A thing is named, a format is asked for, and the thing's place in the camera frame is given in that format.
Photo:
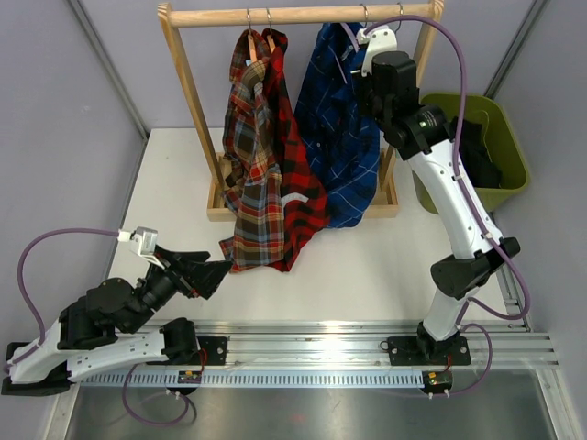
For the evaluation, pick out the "wooden hanger of red shirt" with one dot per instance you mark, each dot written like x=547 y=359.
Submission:
x=269 y=37

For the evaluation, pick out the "green plastic basket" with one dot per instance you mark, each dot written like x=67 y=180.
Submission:
x=500 y=143

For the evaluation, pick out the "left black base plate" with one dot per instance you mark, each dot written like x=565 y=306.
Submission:
x=213 y=349

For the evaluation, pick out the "wooden clothes rack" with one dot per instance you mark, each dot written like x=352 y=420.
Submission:
x=385 y=203

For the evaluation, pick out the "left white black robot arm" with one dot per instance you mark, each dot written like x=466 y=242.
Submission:
x=101 y=331

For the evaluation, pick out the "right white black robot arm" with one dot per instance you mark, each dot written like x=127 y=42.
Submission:
x=423 y=138

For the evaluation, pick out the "blue plaid shirt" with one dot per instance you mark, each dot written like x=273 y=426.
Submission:
x=342 y=147

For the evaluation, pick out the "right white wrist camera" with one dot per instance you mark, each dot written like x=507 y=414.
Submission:
x=380 y=40

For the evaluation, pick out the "brown plaid shirt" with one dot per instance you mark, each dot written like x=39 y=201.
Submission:
x=253 y=186

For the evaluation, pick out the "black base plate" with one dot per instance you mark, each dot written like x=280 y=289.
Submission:
x=403 y=352
x=213 y=349

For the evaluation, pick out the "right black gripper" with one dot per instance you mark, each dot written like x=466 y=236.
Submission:
x=361 y=83

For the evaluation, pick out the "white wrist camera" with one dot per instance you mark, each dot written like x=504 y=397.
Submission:
x=380 y=40
x=142 y=241

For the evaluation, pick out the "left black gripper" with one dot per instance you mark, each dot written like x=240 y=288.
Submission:
x=193 y=276

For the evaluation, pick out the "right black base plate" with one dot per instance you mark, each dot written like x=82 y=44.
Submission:
x=403 y=352

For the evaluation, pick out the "lilac hanger of blue shirt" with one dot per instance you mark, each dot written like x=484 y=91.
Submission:
x=352 y=46

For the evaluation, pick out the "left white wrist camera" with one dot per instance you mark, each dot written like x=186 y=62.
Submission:
x=142 y=241

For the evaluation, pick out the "red black plaid shirt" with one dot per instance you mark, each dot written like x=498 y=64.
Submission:
x=304 y=198

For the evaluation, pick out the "aluminium mounting rail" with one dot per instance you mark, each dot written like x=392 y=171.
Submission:
x=330 y=355

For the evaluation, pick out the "wooden hanger of brown shirt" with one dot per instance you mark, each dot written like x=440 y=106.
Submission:
x=251 y=41

